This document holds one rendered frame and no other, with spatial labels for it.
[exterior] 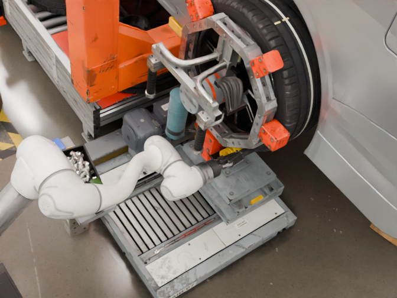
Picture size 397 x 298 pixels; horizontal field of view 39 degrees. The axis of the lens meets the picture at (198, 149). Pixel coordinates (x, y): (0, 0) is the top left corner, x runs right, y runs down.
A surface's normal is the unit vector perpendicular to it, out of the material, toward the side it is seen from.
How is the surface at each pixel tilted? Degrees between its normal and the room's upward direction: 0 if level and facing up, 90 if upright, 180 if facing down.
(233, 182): 0
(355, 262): 0
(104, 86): 90
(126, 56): 90
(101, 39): 90
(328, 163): 90
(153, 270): 0
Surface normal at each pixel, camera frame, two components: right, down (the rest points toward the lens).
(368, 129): -0.81, 0.39
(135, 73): 0.58, 0.69
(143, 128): 0.13, -0.61
